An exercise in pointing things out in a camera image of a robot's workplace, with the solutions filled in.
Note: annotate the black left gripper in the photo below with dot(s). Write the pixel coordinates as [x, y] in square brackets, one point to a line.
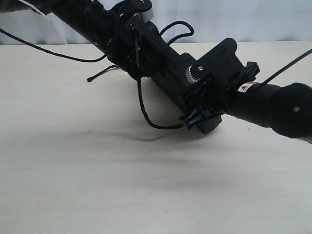
[128, 42]

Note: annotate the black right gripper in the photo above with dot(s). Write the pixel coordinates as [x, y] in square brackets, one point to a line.
[216, 77]

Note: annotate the black plastic carrying case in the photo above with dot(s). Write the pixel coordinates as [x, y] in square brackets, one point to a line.
[168, 70]

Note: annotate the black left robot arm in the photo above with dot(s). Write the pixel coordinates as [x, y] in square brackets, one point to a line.
[81, 15]

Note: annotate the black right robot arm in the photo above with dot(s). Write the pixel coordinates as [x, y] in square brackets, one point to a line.
[286, 110]

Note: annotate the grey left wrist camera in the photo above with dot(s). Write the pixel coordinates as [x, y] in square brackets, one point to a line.
[147, 15]

